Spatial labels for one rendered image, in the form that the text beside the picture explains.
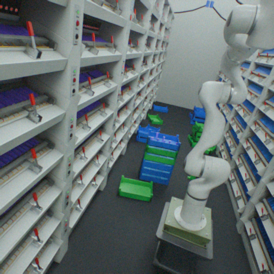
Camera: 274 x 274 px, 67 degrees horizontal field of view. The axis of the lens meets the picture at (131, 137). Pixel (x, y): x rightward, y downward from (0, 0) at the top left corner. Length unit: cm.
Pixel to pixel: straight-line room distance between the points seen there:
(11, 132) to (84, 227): 111
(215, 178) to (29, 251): 92
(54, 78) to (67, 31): 17
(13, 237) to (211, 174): 89
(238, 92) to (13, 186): 102
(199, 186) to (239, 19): 79
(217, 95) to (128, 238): 111
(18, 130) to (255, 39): 75
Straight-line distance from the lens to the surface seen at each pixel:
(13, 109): 73
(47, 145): 96
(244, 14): 76
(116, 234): 163
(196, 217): 131
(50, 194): 104
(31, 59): 68
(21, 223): 94
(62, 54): 83
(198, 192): 120
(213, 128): 111
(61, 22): 83
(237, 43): 89
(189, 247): 134
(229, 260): 181
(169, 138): 213
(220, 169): 114
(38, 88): 91
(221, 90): 112
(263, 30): 78
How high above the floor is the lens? 125
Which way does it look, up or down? 25 degrees down
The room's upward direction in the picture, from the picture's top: 11 degrees clockwise
